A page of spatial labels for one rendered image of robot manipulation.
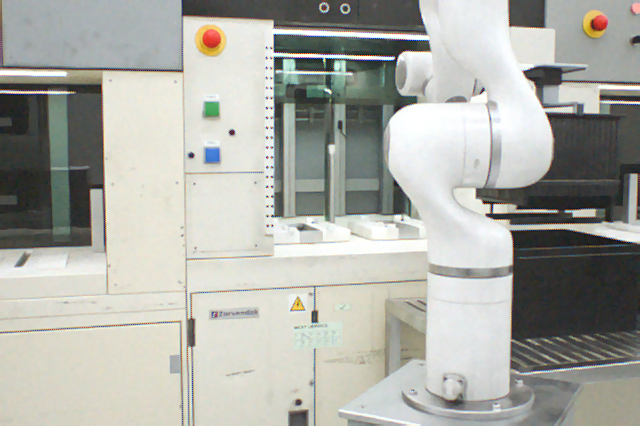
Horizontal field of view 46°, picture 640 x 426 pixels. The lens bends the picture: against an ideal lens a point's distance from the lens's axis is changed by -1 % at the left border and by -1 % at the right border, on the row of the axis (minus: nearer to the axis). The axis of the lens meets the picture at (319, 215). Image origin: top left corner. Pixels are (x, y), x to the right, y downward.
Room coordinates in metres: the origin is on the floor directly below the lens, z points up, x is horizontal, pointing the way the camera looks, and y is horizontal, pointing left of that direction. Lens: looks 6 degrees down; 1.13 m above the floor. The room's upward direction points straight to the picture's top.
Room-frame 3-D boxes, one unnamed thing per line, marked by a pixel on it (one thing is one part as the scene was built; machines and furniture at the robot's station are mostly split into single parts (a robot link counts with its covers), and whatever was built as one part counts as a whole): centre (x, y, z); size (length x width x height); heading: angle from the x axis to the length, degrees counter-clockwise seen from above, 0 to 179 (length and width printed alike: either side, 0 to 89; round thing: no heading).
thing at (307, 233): (2.02, 0.05, 0.89); 0.22 x 0.21 x 0.04; 16
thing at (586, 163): (1.54, -0.46, 1.12); 0.24 x 0.20 x 0.32; 15
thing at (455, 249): (1.06, -0.18, 1.07); 0.19 x 0.12 x 0.24; 89
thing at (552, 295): (1.54, -0.46, 0.85); 0.28 x 0.28 x 0.17; 14
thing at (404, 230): (2.09, -0.21, 0.89); 0.22 x 0.21 x 0.04; 16
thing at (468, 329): (1.06, -0.22, 0.85); 0.19 x 0.19 x 0.18
